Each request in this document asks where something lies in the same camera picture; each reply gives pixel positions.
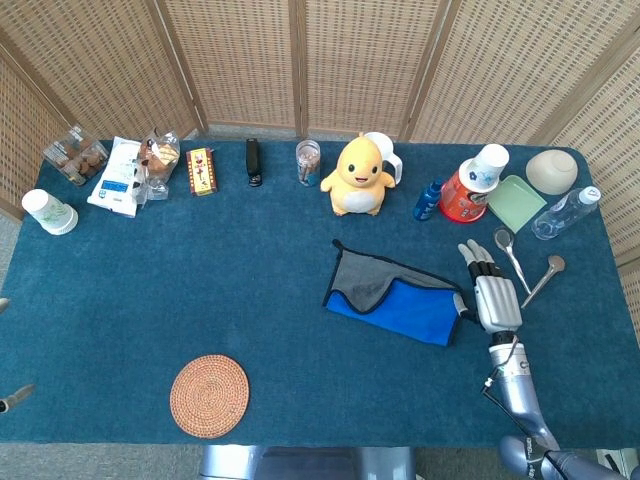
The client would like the red and yellow small box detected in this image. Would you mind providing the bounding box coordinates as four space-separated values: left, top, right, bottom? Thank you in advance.
185 147 219 197

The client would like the black stapler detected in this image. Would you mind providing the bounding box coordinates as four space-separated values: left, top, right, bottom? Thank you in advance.
245 138 265 189

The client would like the light green plastic tray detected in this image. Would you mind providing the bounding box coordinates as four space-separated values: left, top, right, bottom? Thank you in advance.
485 174 548 235

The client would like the blue and grey cloth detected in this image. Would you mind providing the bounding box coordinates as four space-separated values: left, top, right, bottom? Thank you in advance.
322 238 466 348

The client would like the clear bag of bread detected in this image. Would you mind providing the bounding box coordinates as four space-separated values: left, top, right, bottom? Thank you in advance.
134 128 181 209

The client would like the white mug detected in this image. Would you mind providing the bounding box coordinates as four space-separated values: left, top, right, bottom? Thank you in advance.
363 131 404 185

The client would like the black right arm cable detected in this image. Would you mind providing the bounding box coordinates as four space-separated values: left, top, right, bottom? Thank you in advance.
480 334 556 451

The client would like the clear jar of sticks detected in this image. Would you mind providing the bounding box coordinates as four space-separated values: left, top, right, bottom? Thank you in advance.
294 139 322 187

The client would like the woven bamboo folding screen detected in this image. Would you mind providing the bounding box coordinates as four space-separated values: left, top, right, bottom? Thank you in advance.
0 0 640 269

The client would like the blue carpet table cover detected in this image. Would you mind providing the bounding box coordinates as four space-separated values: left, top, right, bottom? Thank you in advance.
0 138 640 448

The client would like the white paper cup blue flower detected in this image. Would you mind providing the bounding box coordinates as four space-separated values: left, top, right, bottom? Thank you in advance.
458 143 511 192

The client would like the blue spray bottle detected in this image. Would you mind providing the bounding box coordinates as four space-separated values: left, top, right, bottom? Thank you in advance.
412 178 446 222

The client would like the yellow plush toy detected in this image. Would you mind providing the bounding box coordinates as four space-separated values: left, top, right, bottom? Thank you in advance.
319 132 397 218

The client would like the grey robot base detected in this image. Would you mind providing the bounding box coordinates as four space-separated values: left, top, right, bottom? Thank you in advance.
198 444 417 480

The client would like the clear plastic water bottle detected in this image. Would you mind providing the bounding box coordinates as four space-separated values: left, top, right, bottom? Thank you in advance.
530 185 602 242

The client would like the red instant noodle cup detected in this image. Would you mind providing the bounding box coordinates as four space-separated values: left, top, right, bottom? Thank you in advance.
438 159 490 225

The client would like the clear plastic cookie box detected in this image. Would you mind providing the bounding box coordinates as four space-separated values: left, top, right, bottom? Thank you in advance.
42 124 110 187

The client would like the round woven rattan coaster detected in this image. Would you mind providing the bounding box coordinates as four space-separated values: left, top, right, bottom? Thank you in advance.
169 353 251 440

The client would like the metal spoon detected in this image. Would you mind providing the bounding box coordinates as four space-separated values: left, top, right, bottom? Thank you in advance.
520 255 566 309
493 227 532 296

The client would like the white paper cup green print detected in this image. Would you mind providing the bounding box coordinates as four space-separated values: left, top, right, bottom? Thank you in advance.
20 188 80 236

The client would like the beige bowl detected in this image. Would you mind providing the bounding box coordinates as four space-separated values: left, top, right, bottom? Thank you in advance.
525 149 580 196

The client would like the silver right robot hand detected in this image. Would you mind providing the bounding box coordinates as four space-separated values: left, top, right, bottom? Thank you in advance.
452 238 524 335

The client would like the white and blue snack bag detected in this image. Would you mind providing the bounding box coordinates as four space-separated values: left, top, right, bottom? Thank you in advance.
86 135 144 219

